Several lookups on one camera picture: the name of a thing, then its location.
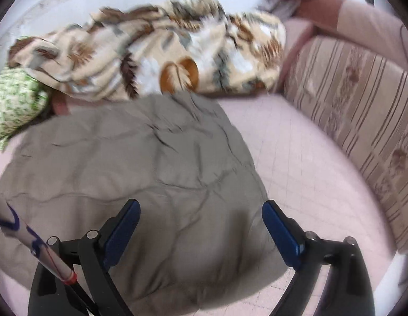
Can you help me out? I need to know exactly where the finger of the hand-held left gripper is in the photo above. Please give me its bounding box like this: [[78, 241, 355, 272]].
[[67, 282, 100, 316]]

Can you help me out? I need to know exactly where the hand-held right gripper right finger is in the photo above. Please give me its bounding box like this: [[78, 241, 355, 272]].
[[262, 200, 376, 316]]

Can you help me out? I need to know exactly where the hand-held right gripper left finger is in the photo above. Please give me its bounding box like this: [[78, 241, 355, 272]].
[[28, 199, 141, 316]]

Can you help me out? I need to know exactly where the olive hooded puffer jacket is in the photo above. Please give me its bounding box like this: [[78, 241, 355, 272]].
[[0, 91, 290, 316]]

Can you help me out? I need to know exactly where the pink quilted bed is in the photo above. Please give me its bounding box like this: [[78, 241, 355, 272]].
[[0, 18, 399, 316]]

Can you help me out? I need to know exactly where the green checked pillow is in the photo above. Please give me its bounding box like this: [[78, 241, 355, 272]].
[[0, 66, 51, 152]]

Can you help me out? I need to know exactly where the striped floral bed cushion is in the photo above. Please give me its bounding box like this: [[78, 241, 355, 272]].
[[282, 36, 408, 255]]

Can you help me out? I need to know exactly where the leaf print blanket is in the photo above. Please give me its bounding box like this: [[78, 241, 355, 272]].
[[8, 0, 287, 101]]

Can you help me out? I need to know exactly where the white grey cloth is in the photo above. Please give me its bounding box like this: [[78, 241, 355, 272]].
[[257, 0, 301, 18]]

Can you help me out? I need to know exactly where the pink padded bed rail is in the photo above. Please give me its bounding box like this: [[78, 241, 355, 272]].
[[283, 0, 408, 73]]

